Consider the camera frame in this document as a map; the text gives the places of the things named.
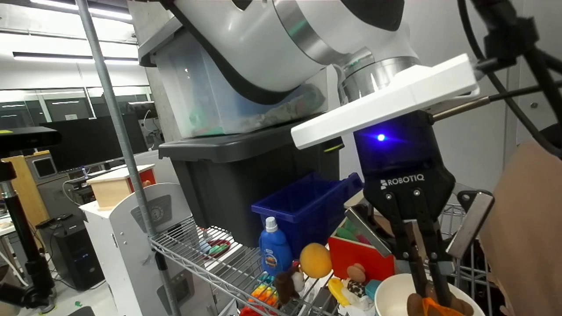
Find white dish with teal band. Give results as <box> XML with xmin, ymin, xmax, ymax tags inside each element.
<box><xmin>372</xmin><ymin>272</ymin><xmax>488</xmax><ymax>316</ymax></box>

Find white cabinet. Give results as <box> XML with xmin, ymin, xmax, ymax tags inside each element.
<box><xmin>77</xmin><ymin>181</ymin><xmax>247</xmax><ymax>316</ymax></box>

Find small green red toys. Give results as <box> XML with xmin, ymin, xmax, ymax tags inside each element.
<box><xmin>195</xmin><ymin>236</ymin><xmax>237</xmax><ymax>260</ymax></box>

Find green toy block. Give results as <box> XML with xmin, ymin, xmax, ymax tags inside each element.
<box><xmin>333</xmin><ymin>213</ymin><xmax>368</xmax><ymax>243</ymax></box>

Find ceiling light strip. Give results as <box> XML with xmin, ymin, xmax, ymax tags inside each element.
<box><xmin>10</xmin><ymin>49</ymin><xmax>142</xmax><ymax>67</ymax></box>
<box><xmin>26</xmin><ymin>0</ymin><xmax>135</xmax><ymax>23</ymax></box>

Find tan wooden furniture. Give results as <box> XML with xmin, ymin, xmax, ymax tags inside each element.
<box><xmin>0</xmin><ymin>150</ymin><xmax>54</xmax><ymax>236</ymax></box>

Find metal wire shelf rack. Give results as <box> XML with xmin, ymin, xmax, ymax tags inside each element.
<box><xmin>73</xmin><ymin>0</ymin><xmax>505</xmax><ymax>316</ymax></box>

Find yellow orange ball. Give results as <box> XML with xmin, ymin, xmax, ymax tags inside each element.
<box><xmin>298</xmin><ymin>241</ymin><xmax>335</xmax><ymax>281</ymax></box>

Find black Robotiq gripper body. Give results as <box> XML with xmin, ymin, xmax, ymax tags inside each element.
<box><xmin>351</xmin><ymin>111</ymin><xmax>456</xmax><ymax>227</ymax></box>

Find dark brown plush bear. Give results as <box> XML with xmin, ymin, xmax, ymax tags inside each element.
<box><xmin>272</xmin><ymin>269</ymin><xmax>305</xmax><ymax>306</ymax></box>

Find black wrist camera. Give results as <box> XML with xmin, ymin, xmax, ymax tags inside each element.
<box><xmin>314</xmin><ymin>137</ymin><xmax>347</xmax><ymax>155</ymax></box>

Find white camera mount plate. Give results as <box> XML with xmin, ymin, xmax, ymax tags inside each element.
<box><xmin>289</xmin><ymin>51</ymin><xmax>481</xmax><ymax>151</ymax></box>

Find yellow giraffe toy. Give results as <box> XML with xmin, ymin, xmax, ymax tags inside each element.
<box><xmin>324</xmin><ymin>276</ymin><xmax>368</xmax><ymax>308</ymax></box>

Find blue plastic bin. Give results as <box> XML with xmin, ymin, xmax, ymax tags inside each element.
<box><xmin>249</xmin><ymin>172</ymin><xmax>365</xmax><ymax>260</ymax></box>

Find rainbow coloured toy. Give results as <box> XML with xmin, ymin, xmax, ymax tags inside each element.
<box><xmin>247</xmin><ymin>279</ymin><xmax>281</xmax><ymax>311</ymax></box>

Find tan round peg doll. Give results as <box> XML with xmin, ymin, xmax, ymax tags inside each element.
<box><xmin>344</xmin><ymin>262</ymin><xmax>368</xmax><ymax>286</ymax></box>

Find clear plastic storage bin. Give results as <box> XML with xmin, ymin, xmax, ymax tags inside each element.
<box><xmin>137</xmin><ymin>16</ymin><xmax>330</xmax><ymax>142</ymax></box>

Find blue detergent bottle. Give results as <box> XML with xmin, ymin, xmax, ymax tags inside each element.
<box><xmin>256</xmin><ymin>214</ymin><xmax>293</xmax><ymax>281</ymax></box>

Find large cardboard box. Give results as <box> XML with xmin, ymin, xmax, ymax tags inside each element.
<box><xmin>477</xmin><ymin>139</ymin><xmax>562</xmax><ymax>316</ymax></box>

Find dark grey storage tote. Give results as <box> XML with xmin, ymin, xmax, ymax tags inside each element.
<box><xmin>156</xmin><ymin>125</ymin><xmax>358</xmax><ymax>248</ymax></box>

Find light wooden box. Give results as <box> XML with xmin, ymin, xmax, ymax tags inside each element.
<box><xmin>84</xmin><ymin>164</ymin><xmax>158</xmax><ymax>213</ymax></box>

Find black stand with flat top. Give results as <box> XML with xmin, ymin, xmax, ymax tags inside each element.
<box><xmin>0</xmin><ymin>123</ymin><xmax>61</xmax><ymax>313</ymax></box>

